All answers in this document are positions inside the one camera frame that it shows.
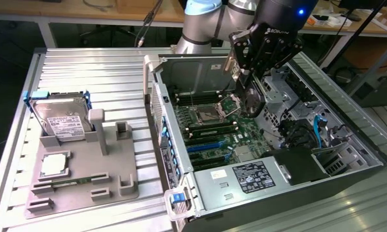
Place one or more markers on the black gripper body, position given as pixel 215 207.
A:
pixel 283 17

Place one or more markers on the graphics card with metal bracket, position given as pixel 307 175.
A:
pixel 253 101

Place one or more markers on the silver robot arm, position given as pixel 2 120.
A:
pixel 206 24

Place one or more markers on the white plastic desk item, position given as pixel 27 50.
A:
pixel 337 22

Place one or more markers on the grey metal drive cage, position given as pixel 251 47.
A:
pixel 277 99

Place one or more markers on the metal socket cover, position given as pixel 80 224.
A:
pixel 227 102

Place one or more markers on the black monitor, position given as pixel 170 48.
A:
pixel 358 3

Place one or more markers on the black slanted stand pole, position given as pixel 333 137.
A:
pixel 358 31

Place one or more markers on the thin socket locking lever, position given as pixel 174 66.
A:
pixel 191 97

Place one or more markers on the CPU socket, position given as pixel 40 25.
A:
pixel 206 115

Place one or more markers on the black RAM stick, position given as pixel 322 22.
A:
pixel 213 132

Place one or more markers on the green motherboard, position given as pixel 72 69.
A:
pixel 245 139

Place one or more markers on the black office chair base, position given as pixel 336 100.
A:
pixel 116 31

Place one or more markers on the blue slot clip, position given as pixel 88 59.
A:
pixel 170 143
pixel 178 171
pixel 174 152
pixel 177 162
pixel 165 132

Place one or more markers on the blue expansion slot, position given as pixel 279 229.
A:
pixel 205 147

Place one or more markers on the silver chipset heat sink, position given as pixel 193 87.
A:
pixel 246 154

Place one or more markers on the black expansion slot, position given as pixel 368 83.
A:
pixel 210 157
pixel 211 163

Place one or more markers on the grey power supply unit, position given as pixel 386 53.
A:
pixel 213 193

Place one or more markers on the silver hard disk drive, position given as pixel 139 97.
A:
pixel 67 120

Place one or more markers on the open black PC case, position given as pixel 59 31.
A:
pixel 310 207

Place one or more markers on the blue case latch tab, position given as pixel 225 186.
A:
pixel 177 197

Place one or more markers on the blue disk caddy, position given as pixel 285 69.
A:
pixel 40 95

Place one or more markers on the silver CPU chip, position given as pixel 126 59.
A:
pixel 54 165

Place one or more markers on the green RAM stick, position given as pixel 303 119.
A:
pixel 72 181

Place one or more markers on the grey parts rack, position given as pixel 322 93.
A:
pixel 83 203

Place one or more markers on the wooden desk white frame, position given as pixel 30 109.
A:
pixel 326 29
pixel 51 9

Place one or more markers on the aluminium profile frame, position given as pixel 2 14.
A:
pixel 386 54

